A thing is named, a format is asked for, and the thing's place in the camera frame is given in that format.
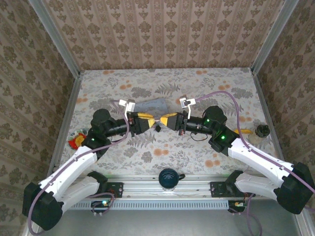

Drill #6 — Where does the floral tablecloth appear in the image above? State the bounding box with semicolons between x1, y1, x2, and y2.
49;68;284;177

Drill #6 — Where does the red yellow snack bag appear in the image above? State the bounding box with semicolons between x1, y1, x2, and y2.
67;129;88;149

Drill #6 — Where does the yellow toy banana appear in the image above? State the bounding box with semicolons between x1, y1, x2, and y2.
233;127;253;135

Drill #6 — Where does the glass jar with black lid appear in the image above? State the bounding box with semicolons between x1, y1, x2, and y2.
254;124;271;145

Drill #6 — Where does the dark blue mug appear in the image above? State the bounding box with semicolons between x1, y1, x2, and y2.
158;168;186;192

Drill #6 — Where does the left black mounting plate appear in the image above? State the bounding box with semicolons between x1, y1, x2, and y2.
104;181;124;199

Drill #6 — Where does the black mounting plate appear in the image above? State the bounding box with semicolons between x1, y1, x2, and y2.
210;181;256;199
104;181;124;199

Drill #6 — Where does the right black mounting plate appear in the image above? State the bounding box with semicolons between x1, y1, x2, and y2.
210;181;256;199

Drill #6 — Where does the black controller board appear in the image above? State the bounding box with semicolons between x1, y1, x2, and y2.
227;200;250;214
90;200;112;214

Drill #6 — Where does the grey metal panel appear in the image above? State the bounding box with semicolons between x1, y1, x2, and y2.
44;208;303;236

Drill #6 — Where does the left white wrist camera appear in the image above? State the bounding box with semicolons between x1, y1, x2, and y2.
119;98;136;118

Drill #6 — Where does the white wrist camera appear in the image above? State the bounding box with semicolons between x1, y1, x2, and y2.
179;96;197;118
119;98;136;118

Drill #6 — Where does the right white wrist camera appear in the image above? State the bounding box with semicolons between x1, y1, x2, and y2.
179;96;197;118

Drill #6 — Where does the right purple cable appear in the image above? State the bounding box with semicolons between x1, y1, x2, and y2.
195;90;315;236

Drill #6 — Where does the purple cable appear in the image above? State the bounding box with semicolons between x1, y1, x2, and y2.
27;99;130;234
195;90;315;236

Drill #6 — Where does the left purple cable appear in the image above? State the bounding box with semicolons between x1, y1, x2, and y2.
27;99;130;234

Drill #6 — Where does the aluminium side rail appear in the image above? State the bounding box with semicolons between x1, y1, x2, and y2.
252;71;286;165
46;72;83;177

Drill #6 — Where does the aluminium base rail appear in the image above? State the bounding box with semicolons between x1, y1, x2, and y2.
59;175;279;199

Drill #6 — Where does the white slotted cable duct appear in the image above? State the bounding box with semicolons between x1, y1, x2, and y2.
63;199;230;211

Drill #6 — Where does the aluminium frame post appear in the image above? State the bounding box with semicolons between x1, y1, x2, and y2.
27;0;82;78
250;0;300;74

